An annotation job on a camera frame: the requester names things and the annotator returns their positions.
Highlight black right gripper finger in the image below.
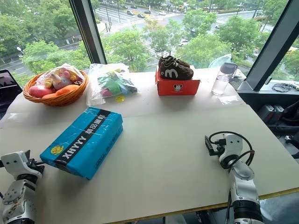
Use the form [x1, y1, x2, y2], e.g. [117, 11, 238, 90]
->
[205, 135, 214, 156]

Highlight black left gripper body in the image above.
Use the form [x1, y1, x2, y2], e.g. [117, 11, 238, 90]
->
[26, 159, 45, 175]

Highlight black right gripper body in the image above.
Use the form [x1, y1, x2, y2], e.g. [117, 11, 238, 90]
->
[211, 138, 226, 156]

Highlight orange shoe box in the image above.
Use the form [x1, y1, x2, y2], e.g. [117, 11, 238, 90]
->
[155, 67, 201, 97]

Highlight small clear plastic bag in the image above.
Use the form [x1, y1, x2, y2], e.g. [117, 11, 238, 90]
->
[218, 95, 239, 105]

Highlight blue tissue packet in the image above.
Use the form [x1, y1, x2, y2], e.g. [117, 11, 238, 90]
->
[39, 106, 124, 181]

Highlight black battery charger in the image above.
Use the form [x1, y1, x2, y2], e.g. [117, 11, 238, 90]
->
[258, 104, 285, 125]

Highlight clear water bottle purple lid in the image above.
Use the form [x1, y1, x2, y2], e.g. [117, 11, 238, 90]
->
[211, 62, 238, 96]

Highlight orange wicker basket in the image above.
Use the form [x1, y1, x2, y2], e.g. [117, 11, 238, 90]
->
[22, 70, 90, 107]

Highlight grey mesh pad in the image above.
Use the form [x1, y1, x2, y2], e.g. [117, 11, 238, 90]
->
[229, 76, 246, 91]

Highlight pink egg toy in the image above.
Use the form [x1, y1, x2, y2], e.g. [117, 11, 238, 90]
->
[28, 85, 53, 98]

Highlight orange carrot toy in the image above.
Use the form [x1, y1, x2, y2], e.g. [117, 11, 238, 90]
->
[43, 84, 81, 99]

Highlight brown shoe with white M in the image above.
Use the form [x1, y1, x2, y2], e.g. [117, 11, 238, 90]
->
[158, 60, 195, 81]

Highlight black bag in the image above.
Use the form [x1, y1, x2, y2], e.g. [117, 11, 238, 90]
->
[279, 100, 299, 128]

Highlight black laptop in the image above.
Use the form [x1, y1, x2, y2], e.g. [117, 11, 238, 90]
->
[0, 69, 24, 120]

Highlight clear bag of colourful toys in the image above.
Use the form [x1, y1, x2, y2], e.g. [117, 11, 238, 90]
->
[85, 63, 141, 106]

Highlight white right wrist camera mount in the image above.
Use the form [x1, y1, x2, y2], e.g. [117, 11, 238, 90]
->
[221, 133, 244, 160]

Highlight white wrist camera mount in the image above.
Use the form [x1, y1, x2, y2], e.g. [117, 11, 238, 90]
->
[0, 151, 44, 181]
[221, 133, 244, 160]

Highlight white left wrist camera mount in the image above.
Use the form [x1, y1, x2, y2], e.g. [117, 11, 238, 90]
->
[0, 151, 44, 181]

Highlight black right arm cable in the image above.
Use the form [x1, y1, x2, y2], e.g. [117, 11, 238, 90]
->
[208, 131, 256, 169]

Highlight coiled black cable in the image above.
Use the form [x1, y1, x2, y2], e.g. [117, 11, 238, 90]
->
[271, 83, 293, 92]

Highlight dark window frame post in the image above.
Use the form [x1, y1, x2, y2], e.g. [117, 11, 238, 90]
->
[243, 0, 299, 92]
[68, 0, 108, 65]

